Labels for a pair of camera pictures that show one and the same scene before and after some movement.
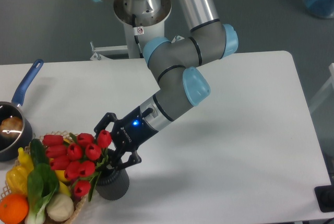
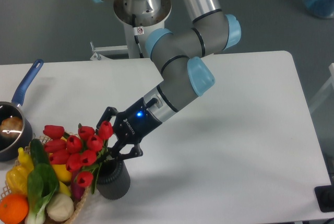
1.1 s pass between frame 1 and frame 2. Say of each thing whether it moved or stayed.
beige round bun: stayed
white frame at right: stayed
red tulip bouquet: moved
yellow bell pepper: stayed
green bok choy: stayed
